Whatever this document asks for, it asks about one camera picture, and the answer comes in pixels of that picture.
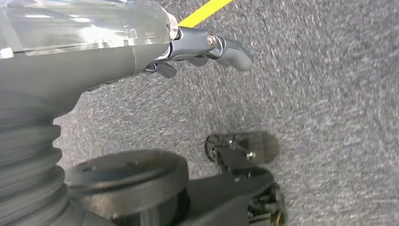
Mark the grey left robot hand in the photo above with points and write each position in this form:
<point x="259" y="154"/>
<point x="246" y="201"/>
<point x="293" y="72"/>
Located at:
<point x="78" y="68"/>

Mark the yellow floor tape square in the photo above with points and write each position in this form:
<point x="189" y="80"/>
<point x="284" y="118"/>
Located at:
<point x="202" y="12"/>

